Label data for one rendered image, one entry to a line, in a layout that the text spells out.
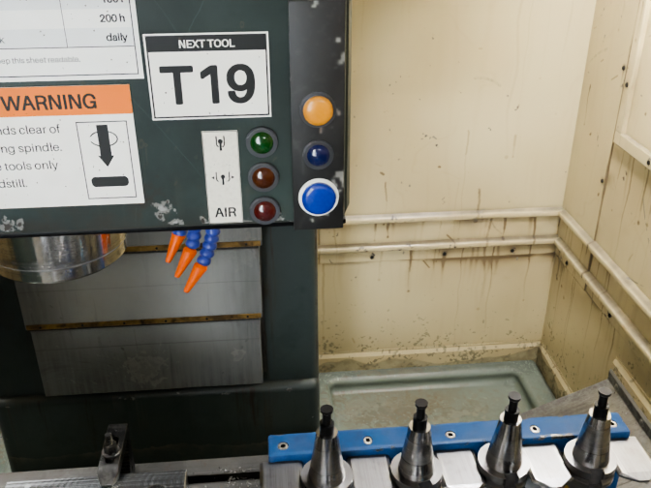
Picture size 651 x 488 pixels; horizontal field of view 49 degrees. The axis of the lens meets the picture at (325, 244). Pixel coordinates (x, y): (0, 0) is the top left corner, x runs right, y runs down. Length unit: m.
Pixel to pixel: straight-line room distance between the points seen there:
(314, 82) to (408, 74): 1.10
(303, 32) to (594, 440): 0.60
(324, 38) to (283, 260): 0.89
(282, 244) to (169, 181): 0.80
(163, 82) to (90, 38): 0.06
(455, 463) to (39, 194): 0.59
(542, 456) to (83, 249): 0.61
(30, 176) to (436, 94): 1.22
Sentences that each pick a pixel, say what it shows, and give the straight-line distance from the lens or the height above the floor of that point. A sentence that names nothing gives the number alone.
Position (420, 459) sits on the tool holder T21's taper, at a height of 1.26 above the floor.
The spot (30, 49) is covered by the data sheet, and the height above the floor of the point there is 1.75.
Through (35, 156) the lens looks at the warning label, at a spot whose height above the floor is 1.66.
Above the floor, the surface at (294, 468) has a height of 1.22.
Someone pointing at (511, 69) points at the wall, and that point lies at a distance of 1.77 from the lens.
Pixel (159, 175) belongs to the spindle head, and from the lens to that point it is 0.64.
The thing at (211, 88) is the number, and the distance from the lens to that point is 0.61.
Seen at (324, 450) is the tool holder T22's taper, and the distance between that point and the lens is 0.87.
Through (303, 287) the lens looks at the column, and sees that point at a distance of 1.48.
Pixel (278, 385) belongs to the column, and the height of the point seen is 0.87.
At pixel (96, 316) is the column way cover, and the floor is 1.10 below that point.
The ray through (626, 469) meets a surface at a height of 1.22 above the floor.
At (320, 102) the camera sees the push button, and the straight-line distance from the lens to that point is 0.61.
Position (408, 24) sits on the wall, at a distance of 1.68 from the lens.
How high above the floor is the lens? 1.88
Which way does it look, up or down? 28 degrees down
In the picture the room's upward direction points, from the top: straight up
